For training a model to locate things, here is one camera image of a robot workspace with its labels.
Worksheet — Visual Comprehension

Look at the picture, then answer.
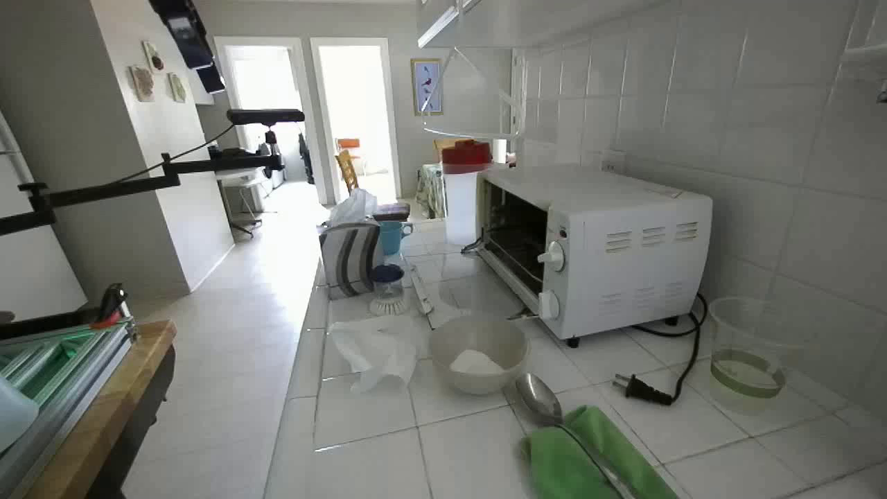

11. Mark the white paper towel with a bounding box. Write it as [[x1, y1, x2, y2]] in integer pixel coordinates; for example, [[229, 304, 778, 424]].
[[329, 316, 423, 392]]

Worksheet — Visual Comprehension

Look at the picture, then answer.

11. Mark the teal measuring cup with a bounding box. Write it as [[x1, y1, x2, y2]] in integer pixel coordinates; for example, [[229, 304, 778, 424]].
[[370, 201, 412, 258]]

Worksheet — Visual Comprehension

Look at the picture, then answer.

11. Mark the striped bag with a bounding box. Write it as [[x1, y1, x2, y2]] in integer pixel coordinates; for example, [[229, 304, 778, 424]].
[[319, 220, 380, 298]]

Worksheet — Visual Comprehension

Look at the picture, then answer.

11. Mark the white bowl with powder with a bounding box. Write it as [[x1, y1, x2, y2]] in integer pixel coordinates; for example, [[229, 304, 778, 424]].
[[430, 316, 526, 392]]

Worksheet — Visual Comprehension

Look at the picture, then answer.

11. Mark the white toaster oven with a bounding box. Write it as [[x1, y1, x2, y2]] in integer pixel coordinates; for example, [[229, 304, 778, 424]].
[[477, 166, 711, 342]]

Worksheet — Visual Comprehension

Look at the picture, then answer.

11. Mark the metal spoon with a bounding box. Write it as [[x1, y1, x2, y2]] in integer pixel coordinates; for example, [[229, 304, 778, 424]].
[[514, 374, 623, 499]]

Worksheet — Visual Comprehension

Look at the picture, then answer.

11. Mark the green cloth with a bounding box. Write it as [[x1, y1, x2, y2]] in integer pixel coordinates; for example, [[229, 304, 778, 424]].
[[523, 405, 678, 499]]

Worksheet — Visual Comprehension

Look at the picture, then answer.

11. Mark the clear plastic container green band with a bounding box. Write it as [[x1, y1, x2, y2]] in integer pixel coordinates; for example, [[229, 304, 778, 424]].
[[709, 297, 786, 408]]

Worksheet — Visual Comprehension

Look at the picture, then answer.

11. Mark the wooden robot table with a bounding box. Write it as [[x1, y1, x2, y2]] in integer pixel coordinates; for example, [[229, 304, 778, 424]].
[[0, 311, 174, 499]]

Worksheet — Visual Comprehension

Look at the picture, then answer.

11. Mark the framed wall picture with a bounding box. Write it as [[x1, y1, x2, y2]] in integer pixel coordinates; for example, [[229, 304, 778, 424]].
[[409, 58, 442, 115]]

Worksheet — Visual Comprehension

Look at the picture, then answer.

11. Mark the black power cord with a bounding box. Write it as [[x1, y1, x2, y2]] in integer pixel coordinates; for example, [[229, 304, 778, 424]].
[[609, 291, 709, 408]]

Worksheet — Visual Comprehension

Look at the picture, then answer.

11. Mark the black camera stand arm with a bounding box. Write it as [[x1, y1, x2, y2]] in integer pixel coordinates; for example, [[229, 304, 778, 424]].
[[0, 141, 283, 236]]

